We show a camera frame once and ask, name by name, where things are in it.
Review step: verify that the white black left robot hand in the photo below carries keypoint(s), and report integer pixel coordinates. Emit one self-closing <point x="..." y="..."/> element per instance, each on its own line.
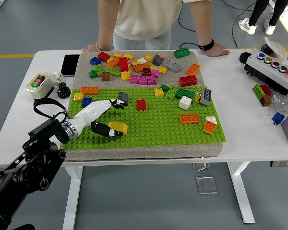
<point x="91" y="112"/>

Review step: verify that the person's right hand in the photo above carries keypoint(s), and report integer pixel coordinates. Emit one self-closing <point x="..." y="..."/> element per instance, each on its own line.
<point x="90" y="48"/>

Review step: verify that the person's left hand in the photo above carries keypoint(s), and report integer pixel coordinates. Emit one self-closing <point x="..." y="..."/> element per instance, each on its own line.
<point x="216" y="50"/>

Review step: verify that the yellow curved brick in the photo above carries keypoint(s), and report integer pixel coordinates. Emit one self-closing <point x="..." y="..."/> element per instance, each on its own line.
<point x="120" y="126"/>

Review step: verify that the grey sloped brick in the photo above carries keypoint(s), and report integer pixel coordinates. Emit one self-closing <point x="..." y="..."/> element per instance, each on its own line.
<point x="157" y="60"/>
<point x="123" y="95"/>

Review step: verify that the red square brick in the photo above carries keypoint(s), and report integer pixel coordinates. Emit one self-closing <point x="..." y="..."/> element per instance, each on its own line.
<point x="103" y="56"/>
<point x="141" y="106"/>

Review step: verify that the person's left forearm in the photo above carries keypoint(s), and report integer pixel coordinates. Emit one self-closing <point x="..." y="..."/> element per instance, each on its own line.
<point x="200" y="24"/>

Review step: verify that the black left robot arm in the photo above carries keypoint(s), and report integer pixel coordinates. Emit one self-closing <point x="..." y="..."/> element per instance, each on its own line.
<point x="38" y="163"/>

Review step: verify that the person's right forearm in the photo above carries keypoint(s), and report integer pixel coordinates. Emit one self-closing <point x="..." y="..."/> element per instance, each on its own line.
<point x="105" y="24"/>

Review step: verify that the blue square brick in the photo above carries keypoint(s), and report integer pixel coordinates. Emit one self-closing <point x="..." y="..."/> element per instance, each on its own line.
<point x="86" y="101"/>
<point x="95" y="61"/>

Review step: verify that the yellow square brick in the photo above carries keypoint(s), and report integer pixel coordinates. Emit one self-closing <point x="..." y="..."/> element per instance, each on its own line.
<point x="197" y="98"/>
<point x="159" y="92"/>
<point x="128" y="57"/>
<point x="125" y="75"/>
<point x="135" y="63"/>
<point x="149" y="58"/>
<point x="154" y="67"/>
<point x="162" y="70"/>
<point x="78" y="96"/>
<point x="117" y="55"/>

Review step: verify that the orange long brick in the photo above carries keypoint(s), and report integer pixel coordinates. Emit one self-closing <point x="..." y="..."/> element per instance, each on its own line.
<point x="89" y="90"/>
<point x="193" y="69"/>
<point x="138" y="68"/>
<point x="189" y="119"/>
<point x="113" y="62"/>

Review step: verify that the dark green square brick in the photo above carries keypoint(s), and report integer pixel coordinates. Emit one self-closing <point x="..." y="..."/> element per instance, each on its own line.
<point x="92" y="74"/>
<point x="164" y="87"/>

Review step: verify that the brown square brick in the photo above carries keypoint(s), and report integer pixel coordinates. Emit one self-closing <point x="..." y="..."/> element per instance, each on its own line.
<point x="266" y="101"/>
<point x="106" y="76"/>
<point x="146" y="71"/>

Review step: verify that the lime green long brick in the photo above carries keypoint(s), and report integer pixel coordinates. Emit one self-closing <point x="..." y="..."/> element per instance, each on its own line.
<point x="113" y="71"/>
<point x="172" y="92"/>

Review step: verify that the dark green long brick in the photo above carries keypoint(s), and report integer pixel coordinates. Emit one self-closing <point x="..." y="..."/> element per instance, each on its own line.
<point x="182" y="53"/>
<point x="186" y="93"/>

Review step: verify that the red long brick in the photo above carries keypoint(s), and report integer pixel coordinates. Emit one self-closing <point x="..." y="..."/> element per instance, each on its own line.
<point x="188" y="81"/>
<point x="266" y="89"/>
<point x="123" y="64"/>

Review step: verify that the grey long brick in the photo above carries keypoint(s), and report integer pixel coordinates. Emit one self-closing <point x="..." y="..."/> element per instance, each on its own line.
<point x="206" y="96"/>
<point x="172" y="66"/>

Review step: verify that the white square brick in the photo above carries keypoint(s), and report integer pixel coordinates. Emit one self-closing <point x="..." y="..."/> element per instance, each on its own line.
<point x="211" y="119"/>
<point x="185" y="103"/>
<point x="141" y="60"/>

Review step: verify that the pink square brick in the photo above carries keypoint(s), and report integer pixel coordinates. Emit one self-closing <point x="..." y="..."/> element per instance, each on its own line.
<point x="134" y="79"/>
<point x="155" y="72"/>
<point x="143" y="80"/>
<point x="152" y="80"/>
<point x="162" y="56"/>

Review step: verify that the green studded baseplate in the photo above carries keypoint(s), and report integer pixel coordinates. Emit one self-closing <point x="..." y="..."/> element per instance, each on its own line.
<point x="158" y="136"/>

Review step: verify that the orange brick on yellow plate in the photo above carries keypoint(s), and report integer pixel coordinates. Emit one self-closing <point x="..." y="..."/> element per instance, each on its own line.
<point x="209" y="128"/>

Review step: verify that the black wristwatch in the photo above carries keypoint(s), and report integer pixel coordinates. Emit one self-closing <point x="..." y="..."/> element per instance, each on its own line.
<point x="206" y="45"/>

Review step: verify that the black smartphone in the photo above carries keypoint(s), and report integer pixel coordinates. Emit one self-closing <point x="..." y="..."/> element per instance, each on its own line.
<point x="70" y="65"/>

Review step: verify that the black round roll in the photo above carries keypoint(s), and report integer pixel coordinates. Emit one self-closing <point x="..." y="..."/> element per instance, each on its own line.
<point x="242" y="60"/>

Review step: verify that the black gear wheel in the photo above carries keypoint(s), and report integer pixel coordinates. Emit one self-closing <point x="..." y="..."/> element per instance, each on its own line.
<point x="63" y="90"/>

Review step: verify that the small white plastic piece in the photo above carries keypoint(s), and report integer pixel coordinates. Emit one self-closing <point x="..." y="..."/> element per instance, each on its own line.
<point x="57" y="77"/>

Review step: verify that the person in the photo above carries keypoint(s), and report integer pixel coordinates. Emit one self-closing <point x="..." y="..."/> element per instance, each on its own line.
<point x="255" y="12"/>
<point x="144" y="19"/>

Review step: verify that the white control box coloured buttons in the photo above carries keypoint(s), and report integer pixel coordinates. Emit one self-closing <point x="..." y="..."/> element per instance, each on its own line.
<point x="268" y="72"/>

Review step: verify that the white round lidded container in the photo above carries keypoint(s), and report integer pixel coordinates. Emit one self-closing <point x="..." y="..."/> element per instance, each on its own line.
<point x="279" y="50"/>

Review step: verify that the grey cushion mat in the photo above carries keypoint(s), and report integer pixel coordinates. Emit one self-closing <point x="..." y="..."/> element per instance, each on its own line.
<point x="139" y="154"/>

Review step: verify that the clear plastic wrap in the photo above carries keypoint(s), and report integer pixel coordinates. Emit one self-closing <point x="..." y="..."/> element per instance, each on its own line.
<point x="282" y="103"/>

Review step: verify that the white table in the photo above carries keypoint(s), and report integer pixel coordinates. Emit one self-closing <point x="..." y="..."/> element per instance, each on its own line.
<point x="242" y="143"/>

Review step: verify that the clear floor plate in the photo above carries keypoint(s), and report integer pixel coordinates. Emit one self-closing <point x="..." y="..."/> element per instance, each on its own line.
<point x="206" y="185"/>
<point x="201" y="167"/>

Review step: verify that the table control panel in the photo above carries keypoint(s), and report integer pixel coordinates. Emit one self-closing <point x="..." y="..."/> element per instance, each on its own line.
<point x="283" y="164"/>

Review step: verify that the beige red-green switch box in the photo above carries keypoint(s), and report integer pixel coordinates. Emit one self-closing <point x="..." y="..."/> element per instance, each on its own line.
<point x="39" y="88"/>

